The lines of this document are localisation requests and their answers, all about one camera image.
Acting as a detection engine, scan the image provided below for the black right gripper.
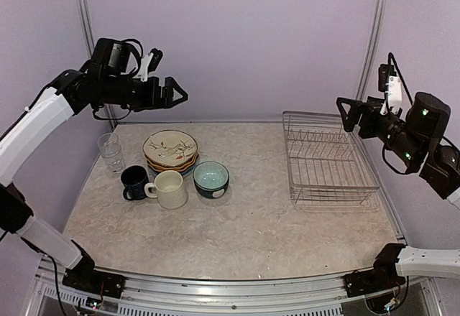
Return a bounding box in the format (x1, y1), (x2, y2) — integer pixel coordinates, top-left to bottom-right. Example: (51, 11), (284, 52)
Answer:
(339, 96), (425, 168)

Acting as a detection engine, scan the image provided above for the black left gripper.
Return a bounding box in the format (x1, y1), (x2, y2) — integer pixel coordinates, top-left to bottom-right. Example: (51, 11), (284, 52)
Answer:
(102, 74), (188, 112)

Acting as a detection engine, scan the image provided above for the cream bird pattern plate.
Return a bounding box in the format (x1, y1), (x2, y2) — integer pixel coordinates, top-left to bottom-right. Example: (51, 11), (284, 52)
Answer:
(142, 130), (198, 166)

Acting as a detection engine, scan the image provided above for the yellow polka dot plate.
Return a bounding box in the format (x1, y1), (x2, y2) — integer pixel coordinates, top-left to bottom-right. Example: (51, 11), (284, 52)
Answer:
(147, 163), (196, 176)

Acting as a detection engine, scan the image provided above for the large clear glass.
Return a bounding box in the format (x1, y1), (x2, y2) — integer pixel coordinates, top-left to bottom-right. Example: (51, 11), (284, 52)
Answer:
(97, 133), (125, 174)

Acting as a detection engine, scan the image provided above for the blue polka dot plate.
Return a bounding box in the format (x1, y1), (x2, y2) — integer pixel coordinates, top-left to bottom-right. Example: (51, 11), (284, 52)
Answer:
(180, 164), (197, 178)

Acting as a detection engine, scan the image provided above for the small clear glass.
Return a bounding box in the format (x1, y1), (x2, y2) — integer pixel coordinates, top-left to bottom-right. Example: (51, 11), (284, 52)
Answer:
(100, 140), (122, 162)

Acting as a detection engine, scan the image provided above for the light green bowl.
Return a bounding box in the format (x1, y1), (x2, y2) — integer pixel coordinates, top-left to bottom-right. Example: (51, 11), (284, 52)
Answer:
(193, 161), (229, 190)

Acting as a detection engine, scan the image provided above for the dark blue mug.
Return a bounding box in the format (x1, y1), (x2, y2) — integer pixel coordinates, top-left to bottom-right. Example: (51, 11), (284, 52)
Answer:
(121, 165), (149, 201)

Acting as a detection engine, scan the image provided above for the white mug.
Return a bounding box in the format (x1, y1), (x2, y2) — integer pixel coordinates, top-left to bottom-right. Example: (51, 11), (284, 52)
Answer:
(144, 170), (188, 210)

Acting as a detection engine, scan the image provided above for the teal white bowl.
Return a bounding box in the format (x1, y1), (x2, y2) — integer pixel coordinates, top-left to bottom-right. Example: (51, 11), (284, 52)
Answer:
(194, 180), (229, 199)

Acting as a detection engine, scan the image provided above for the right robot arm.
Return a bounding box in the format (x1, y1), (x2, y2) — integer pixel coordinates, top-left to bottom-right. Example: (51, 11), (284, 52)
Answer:
(336, 92), (459, 290)

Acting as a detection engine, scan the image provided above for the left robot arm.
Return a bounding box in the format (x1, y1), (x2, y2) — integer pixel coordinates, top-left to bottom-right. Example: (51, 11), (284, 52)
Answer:
(1, 38), (188, 291)

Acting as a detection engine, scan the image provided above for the back aluminium rail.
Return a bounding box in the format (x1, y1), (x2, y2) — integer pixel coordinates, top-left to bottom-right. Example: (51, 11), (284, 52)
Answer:
(118, 117), (282, 126)

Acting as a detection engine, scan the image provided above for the aluminium rail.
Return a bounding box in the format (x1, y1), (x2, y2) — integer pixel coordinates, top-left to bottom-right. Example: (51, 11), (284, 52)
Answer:
(118, 117), (282, 126)
(20, 258), (446, 315)

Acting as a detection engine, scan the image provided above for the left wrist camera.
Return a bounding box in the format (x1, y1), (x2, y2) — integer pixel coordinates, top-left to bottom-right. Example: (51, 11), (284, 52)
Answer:
(136, 48), (163, 82)

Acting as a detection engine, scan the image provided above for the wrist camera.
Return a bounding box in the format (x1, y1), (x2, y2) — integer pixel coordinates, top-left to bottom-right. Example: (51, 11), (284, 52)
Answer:
(136, 48), (163, 82)
(378, 52), (403, 116)

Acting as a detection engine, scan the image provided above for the right aluminium post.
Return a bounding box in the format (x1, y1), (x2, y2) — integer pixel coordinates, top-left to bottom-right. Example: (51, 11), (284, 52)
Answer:
(356, 0), (387, 101)

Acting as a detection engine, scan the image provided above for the aluminium post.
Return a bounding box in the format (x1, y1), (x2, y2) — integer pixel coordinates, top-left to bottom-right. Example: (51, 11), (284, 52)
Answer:
(356, 0), (387, 101)
(76, 0), (118, 131)

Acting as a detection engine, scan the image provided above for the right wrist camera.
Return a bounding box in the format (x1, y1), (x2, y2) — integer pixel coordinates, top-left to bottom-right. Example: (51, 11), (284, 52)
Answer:
(378, 52), (403, 116)

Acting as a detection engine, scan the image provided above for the wire dish rack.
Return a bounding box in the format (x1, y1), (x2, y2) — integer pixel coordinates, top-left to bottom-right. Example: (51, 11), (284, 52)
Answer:
(282, 111), (380, 212)

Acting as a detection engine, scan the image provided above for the left aluminium post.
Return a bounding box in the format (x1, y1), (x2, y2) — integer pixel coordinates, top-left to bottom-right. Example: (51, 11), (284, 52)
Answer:
(76, 0), (118, 131)

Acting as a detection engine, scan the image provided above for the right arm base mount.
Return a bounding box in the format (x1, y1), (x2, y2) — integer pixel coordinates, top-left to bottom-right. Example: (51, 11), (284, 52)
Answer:
(343, 243), (406, 297)

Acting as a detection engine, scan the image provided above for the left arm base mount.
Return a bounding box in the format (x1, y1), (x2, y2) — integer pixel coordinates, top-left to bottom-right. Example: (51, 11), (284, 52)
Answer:
(63, 240), (127, 299)

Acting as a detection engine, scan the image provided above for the front aluminium rail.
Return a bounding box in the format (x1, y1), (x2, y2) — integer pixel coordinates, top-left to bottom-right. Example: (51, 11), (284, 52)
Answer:
(20, 258), (446, 315)

